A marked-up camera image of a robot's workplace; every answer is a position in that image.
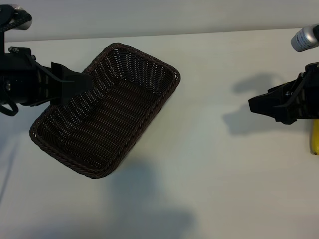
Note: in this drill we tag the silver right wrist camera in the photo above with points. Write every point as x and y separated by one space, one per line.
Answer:
305 38

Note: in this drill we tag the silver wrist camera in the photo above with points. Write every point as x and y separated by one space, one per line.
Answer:
18 17
305 38

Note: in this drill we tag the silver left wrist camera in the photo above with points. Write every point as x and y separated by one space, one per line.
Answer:
18 17

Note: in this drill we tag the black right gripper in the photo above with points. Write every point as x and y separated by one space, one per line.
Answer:
309 92

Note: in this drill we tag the yellow banana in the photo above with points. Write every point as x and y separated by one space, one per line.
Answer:
315 139

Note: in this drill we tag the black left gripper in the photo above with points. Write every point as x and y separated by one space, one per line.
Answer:
22 77

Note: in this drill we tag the dark brown woven basket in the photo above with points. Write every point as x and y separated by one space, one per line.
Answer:
117 117

